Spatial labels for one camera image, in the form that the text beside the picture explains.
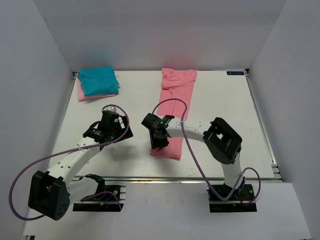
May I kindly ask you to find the pink t shirt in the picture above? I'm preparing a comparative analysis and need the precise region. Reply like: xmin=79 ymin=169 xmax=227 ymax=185
xmin=76 ymin=74 xmax=120 ymax=102
xmin=150 ymin=68 xmax=198 ymax=160

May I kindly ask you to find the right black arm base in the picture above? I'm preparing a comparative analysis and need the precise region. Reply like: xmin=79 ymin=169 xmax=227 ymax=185
xmin=207 ymin=180 xmax=257 ymax=213

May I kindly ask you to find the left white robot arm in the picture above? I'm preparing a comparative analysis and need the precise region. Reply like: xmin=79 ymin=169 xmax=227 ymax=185
xmin=28 ymin=110 xmax=133 ymax=221

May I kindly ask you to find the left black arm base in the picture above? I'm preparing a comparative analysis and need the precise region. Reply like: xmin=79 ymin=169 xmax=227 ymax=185
xmin=72 ymin=174 xmax=126 ymax=213

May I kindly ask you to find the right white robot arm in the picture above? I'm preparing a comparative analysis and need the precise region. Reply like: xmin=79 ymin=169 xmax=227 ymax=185
xmin=141 ymin=113 xmax=245 ymax=200

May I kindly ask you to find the folded pink t shirt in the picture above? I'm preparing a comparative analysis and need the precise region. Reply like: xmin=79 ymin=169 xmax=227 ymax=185
xmin=76 ymin=74 xmax=120 ymax=102

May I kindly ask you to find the folded teal t shirt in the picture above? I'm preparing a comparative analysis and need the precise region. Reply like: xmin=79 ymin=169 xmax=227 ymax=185
xmin=77 ymin=66 xmax=120 ymax=97

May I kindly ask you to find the blue table label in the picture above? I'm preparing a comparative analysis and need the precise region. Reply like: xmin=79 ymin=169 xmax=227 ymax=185
xmin=226 ymin=71 xmax=245 ymax=76

